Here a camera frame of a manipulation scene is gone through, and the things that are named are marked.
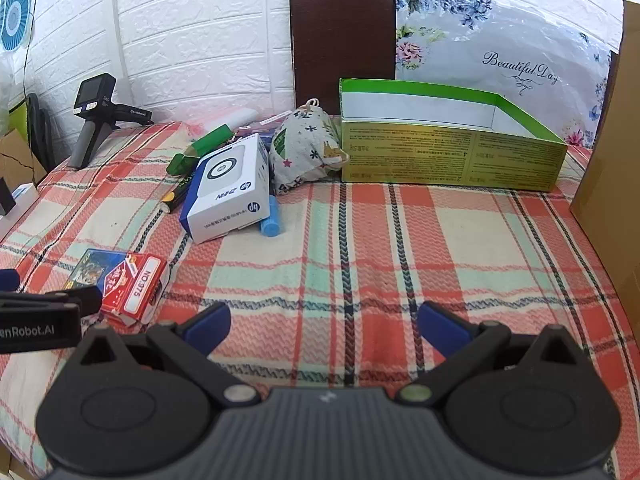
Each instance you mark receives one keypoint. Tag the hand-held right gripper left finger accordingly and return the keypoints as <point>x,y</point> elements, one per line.
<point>210,322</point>

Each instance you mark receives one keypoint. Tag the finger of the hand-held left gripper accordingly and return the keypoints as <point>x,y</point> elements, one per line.
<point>7,278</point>
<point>75,299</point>

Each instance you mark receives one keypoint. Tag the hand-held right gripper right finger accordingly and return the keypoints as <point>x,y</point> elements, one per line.
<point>440,325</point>

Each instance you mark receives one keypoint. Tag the blue playing card box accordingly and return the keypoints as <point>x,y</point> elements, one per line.
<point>87,270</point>

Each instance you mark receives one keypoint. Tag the red playing card box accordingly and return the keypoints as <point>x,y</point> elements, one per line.
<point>132,287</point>

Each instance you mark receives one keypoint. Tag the light blue tube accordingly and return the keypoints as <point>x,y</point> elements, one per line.
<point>270,220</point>

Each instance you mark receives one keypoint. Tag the black and yellow pen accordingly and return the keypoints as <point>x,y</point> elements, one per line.
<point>175,195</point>

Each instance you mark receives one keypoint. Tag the white and blue product box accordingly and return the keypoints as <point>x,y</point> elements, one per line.
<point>227,190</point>

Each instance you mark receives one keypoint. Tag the green cardboard box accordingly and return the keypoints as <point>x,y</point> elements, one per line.
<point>450,160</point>

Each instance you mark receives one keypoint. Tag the small green carton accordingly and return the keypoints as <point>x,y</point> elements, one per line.
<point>207,142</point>

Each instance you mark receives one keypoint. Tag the pink key tag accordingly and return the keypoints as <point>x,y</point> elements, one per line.
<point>274,121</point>

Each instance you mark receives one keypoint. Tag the small black block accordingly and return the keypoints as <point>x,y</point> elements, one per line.
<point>6,200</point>

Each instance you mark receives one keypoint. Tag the white box blue label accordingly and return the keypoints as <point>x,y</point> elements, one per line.
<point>24,197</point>

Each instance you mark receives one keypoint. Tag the plaid blanket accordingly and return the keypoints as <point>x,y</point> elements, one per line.
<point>375,260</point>

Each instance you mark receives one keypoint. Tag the small brown cardboard box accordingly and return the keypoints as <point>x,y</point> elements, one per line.
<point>11,157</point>

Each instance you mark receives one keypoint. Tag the lime green panel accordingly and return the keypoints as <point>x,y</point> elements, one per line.
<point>16,116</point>

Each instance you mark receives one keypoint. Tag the tall brown cardboard panel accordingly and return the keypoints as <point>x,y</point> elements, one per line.
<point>610,170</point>

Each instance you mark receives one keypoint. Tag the blue fan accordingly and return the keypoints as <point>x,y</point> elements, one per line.
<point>15,15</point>

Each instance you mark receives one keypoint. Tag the floral printed storage bag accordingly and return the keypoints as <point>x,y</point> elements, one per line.
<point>500,40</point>

